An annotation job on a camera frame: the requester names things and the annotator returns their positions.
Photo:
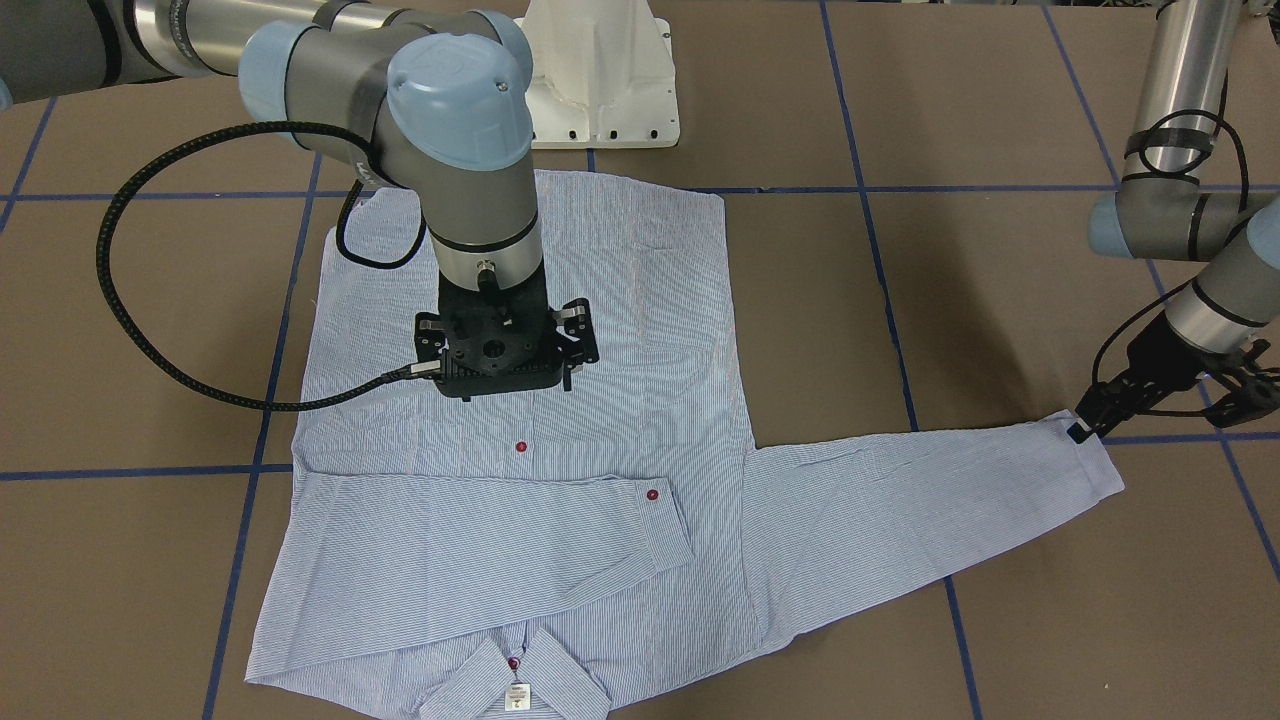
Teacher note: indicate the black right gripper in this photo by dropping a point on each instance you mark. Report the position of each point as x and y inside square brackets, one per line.
[578, 344]

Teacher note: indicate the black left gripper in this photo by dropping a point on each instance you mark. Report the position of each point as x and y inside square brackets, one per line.
[1168, 366]

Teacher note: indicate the light blue striped shirt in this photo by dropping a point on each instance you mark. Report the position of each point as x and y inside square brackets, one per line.
[555, 555]

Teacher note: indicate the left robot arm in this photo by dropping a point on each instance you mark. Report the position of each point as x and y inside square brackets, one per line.
[1186, 195]

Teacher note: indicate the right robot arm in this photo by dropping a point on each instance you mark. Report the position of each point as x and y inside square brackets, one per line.
[432, 103]

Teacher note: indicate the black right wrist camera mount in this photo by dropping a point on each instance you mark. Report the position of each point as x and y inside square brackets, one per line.
[574, 346]

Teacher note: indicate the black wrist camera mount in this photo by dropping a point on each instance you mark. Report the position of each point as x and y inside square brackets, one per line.
[574, 346]
[1251, 391]

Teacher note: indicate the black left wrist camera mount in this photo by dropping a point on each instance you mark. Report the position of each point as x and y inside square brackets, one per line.
[1251, 391]

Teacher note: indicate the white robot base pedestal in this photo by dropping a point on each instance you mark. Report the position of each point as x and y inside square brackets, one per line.
[603, 76]

